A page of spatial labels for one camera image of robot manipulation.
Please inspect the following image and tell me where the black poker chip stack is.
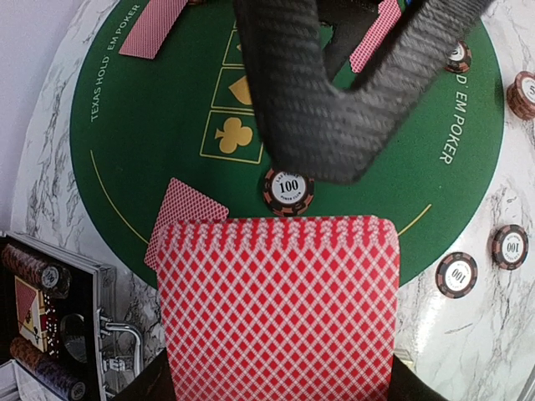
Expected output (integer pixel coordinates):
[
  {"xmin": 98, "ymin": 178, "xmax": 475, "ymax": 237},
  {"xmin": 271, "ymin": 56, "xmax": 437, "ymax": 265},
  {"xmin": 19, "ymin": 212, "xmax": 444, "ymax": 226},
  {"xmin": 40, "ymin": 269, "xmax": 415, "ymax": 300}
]
[{"xmin": 491, "ymin": 224, "xmax": 528, "ymax": 270}]

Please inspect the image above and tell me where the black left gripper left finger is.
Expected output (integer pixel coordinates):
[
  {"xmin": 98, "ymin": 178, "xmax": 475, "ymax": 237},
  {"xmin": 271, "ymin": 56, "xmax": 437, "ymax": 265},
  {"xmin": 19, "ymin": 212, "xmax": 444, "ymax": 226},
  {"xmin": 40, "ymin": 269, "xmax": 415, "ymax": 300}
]
[{"xmin": 120, "ymin": 353, "xmax": 176, "ymax": 401}]

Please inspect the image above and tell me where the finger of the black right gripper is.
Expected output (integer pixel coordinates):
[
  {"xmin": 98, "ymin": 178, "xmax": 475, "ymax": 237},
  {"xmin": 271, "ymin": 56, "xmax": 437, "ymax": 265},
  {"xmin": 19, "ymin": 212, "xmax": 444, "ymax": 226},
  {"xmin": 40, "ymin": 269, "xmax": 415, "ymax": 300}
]
[{"xmin": 233, "ymin": 1, "xmax": 489, "ymax": 184}]

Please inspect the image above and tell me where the round green poker mat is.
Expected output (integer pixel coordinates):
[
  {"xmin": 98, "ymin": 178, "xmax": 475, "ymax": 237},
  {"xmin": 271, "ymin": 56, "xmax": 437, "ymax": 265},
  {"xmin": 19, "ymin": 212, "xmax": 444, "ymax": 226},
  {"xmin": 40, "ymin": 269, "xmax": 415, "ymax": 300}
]
[{"xmin": 70, "ymin": 1, "xmax": 504, "ymax": 283}]

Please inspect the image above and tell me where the red-backed card bottom player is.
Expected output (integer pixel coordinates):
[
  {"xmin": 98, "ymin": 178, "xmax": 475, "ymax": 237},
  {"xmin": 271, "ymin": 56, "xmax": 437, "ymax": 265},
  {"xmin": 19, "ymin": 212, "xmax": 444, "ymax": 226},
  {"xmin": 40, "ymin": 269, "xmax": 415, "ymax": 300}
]
[{"xmin": 349, "ymin": 0, "xmax": 404, "ymax": 73}]

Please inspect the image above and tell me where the red-backed card player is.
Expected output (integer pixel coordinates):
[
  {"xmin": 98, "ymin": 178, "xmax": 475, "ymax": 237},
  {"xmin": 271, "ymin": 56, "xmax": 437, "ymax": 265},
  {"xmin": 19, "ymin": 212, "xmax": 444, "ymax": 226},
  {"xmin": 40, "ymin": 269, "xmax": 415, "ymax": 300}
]
[
  {"xmin": 119, "ymin": 0, "xmax": 188, "ymax": 59},
  {"xmin": 349, "ymin": 0, "xmax": 404, "ymax": 73}
]

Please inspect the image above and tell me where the red poker chip stack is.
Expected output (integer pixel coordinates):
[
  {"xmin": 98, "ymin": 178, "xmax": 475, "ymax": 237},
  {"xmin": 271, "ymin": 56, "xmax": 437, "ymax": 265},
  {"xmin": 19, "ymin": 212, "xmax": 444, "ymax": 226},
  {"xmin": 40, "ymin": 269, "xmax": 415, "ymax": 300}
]
[{"xmin": 507, "ymin": 71, "xmax": 534, "ymax": 120}]

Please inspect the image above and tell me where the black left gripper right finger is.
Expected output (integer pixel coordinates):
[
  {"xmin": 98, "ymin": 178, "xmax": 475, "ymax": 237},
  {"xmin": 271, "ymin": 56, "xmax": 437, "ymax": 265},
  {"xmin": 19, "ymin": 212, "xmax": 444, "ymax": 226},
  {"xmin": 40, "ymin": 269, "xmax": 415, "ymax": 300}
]
[{"xmin": 387, "ymin": 358, "xmax": 443, "ymax": 401}]

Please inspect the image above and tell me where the red-backed card top player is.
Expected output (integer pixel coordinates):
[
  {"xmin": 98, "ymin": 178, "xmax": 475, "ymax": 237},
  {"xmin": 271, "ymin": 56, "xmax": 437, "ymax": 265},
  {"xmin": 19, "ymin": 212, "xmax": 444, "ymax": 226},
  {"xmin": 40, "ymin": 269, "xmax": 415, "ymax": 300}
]
[{"xmin": 119, "ymin": 0, "xmax": 188, "ymax": 59}]

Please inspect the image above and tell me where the aluminium poker chip case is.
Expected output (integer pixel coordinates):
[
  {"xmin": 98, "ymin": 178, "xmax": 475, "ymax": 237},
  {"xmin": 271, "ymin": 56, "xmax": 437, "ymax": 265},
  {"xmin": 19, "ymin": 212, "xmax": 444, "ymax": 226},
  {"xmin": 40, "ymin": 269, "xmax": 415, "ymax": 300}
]
[{"xmin": 1, "ymin": 233, "xmax": 145, "ymax": 400}]

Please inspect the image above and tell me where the dealt red-backed playing card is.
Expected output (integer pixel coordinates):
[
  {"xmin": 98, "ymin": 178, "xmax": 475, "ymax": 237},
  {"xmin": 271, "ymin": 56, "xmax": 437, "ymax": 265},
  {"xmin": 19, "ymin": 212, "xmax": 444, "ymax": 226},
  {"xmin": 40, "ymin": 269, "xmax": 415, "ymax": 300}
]
[{"xmin": 144, "ymin": 178, "xmax": 229, "ymax": 271}]

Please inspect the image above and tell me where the red playing card deck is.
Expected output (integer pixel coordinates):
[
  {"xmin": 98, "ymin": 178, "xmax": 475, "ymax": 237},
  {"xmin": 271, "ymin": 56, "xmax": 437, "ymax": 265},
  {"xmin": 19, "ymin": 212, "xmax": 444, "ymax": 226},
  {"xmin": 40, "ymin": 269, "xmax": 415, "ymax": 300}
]
[{"xmin": 157, "ymin": 216, "xmax": 400, "ymax": 400}]

